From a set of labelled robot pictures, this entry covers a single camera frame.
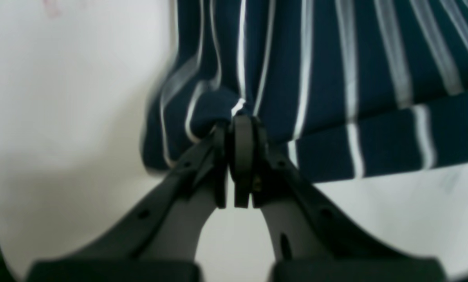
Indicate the navy white striped T-shirt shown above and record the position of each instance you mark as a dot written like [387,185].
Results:
[346,88]

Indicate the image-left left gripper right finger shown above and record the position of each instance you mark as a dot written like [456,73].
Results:
[313,239]

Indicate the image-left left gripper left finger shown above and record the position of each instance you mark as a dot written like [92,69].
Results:
[157,240]

